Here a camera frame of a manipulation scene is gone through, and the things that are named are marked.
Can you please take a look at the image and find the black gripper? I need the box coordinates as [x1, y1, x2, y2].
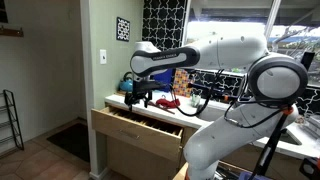
[124, 88, 153, 112]

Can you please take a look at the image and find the light wooden drawer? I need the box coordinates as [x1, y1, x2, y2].
[91, 105, 185, 163]

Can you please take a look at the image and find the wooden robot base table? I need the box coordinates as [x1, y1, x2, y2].
[172, 162, 190, 180]

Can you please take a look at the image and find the teal blue kettle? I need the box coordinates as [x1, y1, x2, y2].
[119, 71, 134, 93]

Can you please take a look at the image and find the red cloth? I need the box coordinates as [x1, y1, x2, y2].
[155, 96, 181, 110]

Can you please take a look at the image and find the wooden stick utensil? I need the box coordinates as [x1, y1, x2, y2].
[147, 101, 176, 115]

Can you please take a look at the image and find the dark blue box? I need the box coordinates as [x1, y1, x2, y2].
[152, 67, 176, 93]

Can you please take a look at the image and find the colourful patterned tile board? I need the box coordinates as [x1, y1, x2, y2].
[172, 68, 196, 99]

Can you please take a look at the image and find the pale green cup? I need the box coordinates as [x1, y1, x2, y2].
[190, 93, 202, 108]

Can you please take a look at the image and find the dark floor mat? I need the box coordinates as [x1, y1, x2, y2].
[46, 122, 91, 163]

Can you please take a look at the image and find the black bar with orange clamps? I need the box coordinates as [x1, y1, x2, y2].
[191, 81, 249, 102]

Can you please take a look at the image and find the black metal shoe rack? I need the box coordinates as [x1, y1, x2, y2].
[0, 89, 25, 152]

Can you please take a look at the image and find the large kitchen window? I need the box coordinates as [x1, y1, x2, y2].
[181, 0, 320, 88]

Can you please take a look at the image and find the kitchen sink basin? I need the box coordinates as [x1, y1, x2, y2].
[279, 127, 303, 147]

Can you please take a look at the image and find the grey dish rack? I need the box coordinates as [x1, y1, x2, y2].
[294, 114, 320, 138]

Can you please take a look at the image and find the black orange device box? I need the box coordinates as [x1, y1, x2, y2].
[299, 156, 320, 180]

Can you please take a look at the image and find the white light switch plate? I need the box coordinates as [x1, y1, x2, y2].
[99, 49, 108, 65]

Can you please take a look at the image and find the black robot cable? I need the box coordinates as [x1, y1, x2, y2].
[169, 68, 228, 118]

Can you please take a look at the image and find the black white patterned wall tile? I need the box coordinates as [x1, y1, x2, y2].
[116, 16, 131, 43]

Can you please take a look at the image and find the black camera stand pole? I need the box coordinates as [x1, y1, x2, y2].
[248, 50, 316, 180]

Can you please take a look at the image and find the wooden wall coat rail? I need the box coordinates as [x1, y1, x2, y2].
[0, 27, 25, 38]

